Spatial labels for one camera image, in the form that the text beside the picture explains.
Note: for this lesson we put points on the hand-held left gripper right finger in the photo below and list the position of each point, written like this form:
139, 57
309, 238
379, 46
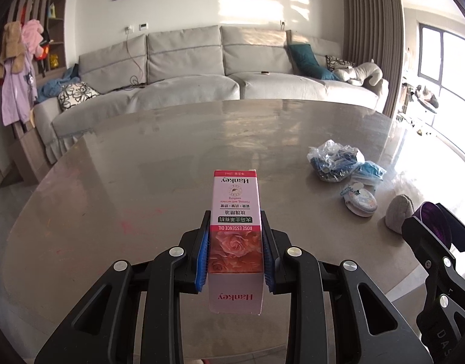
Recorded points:
269, 261

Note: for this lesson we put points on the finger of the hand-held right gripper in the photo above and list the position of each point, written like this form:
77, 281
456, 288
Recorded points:
422, 235
461, 235

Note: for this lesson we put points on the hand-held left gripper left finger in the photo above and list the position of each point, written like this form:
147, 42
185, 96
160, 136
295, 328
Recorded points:
202, 259

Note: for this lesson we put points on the purple round plastic piece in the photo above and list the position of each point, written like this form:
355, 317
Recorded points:
437, 223

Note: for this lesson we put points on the grey fabric pouch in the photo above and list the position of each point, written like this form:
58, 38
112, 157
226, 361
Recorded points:
399, 214

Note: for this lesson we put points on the pink rose print carton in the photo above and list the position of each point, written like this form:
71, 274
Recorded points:
236, 204

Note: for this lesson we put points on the white blue patterned packet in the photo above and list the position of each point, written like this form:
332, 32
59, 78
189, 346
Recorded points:
359, 199

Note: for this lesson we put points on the clear plastic bag blue contents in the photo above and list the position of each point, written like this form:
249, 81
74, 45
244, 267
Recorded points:
331, 161

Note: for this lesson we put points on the dark swivel chair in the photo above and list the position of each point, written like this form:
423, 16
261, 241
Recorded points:
427, 98

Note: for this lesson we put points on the large window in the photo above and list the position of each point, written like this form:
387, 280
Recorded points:
452, 83

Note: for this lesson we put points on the light grey sofa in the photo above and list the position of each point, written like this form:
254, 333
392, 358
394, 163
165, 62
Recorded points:
187, 91

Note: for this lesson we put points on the grey plush toy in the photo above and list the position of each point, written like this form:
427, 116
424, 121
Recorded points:
363, 72

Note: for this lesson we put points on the dark patterned pillow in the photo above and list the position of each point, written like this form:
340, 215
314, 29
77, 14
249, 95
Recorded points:
338, 62

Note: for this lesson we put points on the large teal pillow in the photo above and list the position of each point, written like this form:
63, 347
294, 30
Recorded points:
304, 58

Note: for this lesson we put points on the wooden slatted divider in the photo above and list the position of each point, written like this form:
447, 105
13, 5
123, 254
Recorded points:
26, 151

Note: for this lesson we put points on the black white floral pillow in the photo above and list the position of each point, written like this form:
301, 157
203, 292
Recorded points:
77, 94

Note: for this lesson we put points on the grey brown curtain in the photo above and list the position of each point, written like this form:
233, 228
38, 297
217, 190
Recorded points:
369, 26

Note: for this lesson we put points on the blue cloth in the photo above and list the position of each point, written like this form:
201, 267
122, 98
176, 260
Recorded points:
52, 87

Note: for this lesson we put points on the lavender garment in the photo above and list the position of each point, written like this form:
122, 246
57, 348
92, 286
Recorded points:
16, 91

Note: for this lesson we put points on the wooden shelf unit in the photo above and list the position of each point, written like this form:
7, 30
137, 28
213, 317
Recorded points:
58, 34

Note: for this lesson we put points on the pink garment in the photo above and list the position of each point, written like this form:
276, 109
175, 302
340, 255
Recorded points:
32, 36

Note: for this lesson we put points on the beige garment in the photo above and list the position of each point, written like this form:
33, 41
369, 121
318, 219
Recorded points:
12, 41

